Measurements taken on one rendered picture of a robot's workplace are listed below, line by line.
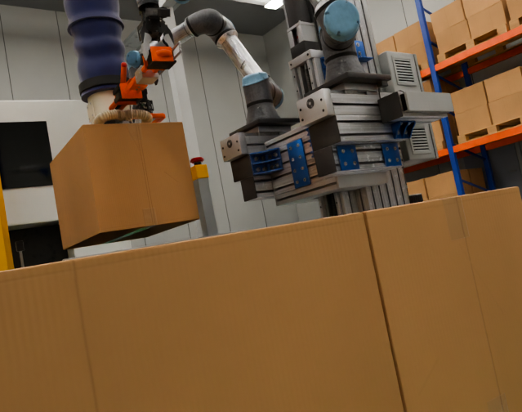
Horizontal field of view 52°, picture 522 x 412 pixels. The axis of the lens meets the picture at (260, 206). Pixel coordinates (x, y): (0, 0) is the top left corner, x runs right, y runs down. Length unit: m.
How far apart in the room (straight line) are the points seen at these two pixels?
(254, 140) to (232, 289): 1.56
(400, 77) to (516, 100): 6.69
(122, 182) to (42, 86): 9.78
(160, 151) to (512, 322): 1.48
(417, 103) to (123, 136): 1.07
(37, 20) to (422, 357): 11.83
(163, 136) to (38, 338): 1.64
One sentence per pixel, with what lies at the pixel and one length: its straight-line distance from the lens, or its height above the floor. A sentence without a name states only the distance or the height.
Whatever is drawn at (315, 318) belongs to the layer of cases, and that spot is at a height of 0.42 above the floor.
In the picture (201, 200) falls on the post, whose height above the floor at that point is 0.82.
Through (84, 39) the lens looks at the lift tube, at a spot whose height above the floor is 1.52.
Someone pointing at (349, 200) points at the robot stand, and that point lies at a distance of 2.10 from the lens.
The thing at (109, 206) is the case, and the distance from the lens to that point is 2.01.
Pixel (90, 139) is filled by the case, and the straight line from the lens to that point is 2.05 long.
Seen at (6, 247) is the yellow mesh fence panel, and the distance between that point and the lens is 2.62.
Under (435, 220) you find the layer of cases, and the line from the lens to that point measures 0.90.
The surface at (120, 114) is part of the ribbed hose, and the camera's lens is 2.23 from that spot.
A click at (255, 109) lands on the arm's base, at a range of 2.28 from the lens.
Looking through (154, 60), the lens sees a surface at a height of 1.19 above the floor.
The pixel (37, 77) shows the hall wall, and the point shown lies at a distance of 11.82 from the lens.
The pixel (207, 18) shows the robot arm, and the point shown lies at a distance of 2.54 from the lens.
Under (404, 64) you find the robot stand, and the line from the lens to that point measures 2.43.
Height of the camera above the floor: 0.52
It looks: 5 degrees up
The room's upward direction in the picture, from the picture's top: 11 degrees counter-clockwise
